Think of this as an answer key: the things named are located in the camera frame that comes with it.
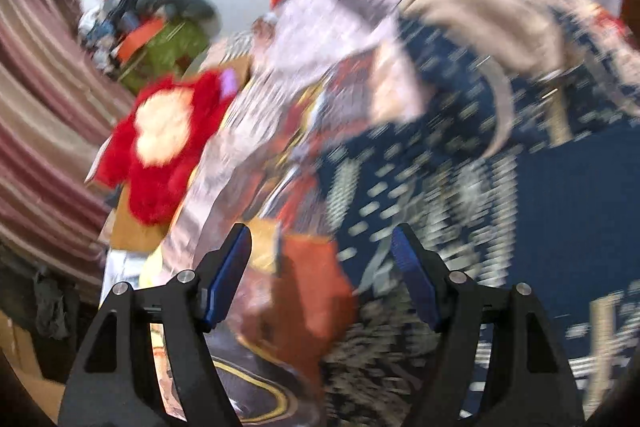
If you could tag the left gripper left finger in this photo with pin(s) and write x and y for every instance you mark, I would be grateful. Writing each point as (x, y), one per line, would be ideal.
(113, 381)

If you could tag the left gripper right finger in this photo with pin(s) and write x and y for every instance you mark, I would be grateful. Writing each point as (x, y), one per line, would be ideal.
(529, 381)

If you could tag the navy patterned hooded garment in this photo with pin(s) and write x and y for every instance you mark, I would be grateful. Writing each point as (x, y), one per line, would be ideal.
(506, 134)

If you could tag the brown cardboard sheet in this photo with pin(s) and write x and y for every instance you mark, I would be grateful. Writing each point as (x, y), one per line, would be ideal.
(129, 234)

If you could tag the red plush toy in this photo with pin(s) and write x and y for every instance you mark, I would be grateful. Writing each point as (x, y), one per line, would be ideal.
(155, 148)

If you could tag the striped curtain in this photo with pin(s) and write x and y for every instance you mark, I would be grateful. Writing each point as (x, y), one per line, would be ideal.
(56, 110)

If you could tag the green storage box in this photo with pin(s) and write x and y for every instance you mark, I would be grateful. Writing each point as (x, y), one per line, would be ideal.
(170, 52)

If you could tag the orange box on pile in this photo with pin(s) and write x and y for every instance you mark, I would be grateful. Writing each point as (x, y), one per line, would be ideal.
(138, 38)

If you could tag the newspaper print bedspread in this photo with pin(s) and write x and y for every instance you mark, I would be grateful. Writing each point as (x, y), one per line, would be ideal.
(294, 303)

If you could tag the grey plush pillow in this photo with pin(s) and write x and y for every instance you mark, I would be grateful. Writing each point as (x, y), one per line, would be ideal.
(202, 12)

